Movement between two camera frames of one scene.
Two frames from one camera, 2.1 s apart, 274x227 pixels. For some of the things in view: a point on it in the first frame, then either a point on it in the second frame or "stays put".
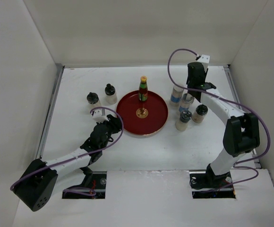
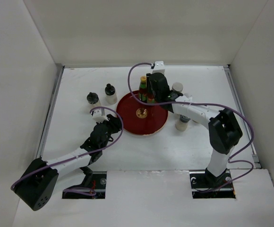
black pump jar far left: x=93 y=100 stays put
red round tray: x=142 y=118 stays put
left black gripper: x=115 y=123 stays put
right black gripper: x=205 y=73 → x=148 y=75
